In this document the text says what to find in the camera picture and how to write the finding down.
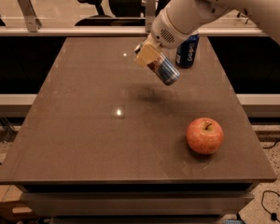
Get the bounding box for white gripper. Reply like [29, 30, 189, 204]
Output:
[134, 8, 199, 67]

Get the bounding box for red bull can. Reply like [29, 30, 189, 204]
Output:
[147, 54, 180, 86]

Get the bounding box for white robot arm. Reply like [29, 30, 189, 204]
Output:
[135, 0, 280, 67]

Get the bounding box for blue pepsi can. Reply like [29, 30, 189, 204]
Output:
[175, 34, 200, 68]

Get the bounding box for black office chair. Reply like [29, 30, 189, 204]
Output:
[76, 0, 170, 26]

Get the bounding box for brown table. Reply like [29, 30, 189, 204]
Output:
[0, 37, 275, 224]

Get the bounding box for red apple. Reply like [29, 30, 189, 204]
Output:
[186, 118, 224, 155]

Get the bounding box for middle metal bracket post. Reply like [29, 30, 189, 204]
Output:
[146, 0, 156, 33]

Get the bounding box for metal bracket post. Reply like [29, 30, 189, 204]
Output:
[146, 0, 156, 33]
[17, 0, 42, 33]

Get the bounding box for left metal bracket post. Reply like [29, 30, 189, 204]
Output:
[17, 0, 42, 33]

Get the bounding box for black floor cable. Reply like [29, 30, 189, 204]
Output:
[260, 189, 280, 224]

